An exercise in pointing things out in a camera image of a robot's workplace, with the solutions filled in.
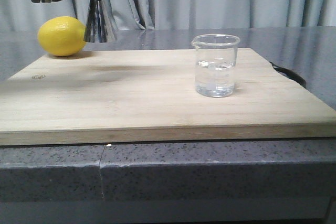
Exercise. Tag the steel jigger measuring cup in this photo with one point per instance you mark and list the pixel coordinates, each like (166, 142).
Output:
(98, 25)

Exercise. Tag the clear glass beaker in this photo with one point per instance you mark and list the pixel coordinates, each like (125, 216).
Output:
(215, 63)

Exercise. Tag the yellow lemon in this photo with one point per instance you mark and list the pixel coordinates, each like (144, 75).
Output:
(62, 36)

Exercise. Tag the wooden cutting board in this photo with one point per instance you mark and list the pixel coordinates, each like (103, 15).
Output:
(126, 96)

